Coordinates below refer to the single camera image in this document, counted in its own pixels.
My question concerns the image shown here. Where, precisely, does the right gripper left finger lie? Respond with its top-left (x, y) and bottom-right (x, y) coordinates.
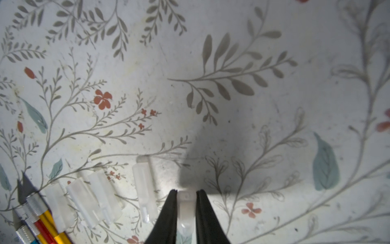
top-left (144, 190), bottom-right (178, 244)

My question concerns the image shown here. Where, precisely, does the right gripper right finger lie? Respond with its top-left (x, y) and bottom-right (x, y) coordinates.
top-left (196, 190), bottom-right (231, 244)

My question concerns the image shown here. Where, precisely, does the clear protective cap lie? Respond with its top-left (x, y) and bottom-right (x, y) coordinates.
top-left (177, 191), bottom-right (197, 237)
top-left (88, 170), bottom-right (122, 225)
top-left (132, 163), bottom-right (158, 223)
top-left (67, 179), bottom-right (103, 229)
top-left (45, 183), bottom-right (76, 233)

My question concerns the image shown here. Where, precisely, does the gold carving knife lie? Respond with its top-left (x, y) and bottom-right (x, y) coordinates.
top-left (22, 172), bottom-right (72, 244)
top-left (21, 212), bottom-right (48, 244)

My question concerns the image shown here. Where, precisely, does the blue carving knife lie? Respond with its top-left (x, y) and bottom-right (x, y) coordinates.
top-left (12, 209), bottom-right (39, 244)

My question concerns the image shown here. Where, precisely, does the red carving knife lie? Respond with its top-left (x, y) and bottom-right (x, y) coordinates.
top-left (17, 180), bottom-right (57, 244)

